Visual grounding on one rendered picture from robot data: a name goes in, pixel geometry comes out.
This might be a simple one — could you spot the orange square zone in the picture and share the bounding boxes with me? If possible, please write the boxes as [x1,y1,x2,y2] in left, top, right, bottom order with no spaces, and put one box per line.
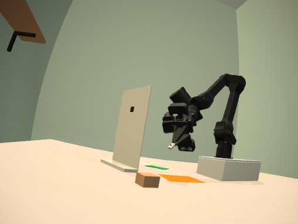
[158,174,205,183]

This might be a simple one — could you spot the brown box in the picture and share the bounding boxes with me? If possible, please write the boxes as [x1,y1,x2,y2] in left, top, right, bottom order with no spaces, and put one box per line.
[135,171,161,188]

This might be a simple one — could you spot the grey flat panel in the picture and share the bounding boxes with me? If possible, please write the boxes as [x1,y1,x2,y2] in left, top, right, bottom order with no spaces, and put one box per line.
[100,85,152,173]

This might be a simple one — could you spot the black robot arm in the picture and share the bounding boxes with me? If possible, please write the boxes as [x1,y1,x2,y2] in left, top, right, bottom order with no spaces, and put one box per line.
[162,73,246,159]

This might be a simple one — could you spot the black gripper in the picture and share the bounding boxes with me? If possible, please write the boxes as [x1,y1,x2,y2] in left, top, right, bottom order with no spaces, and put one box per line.
[168,103,197,152]

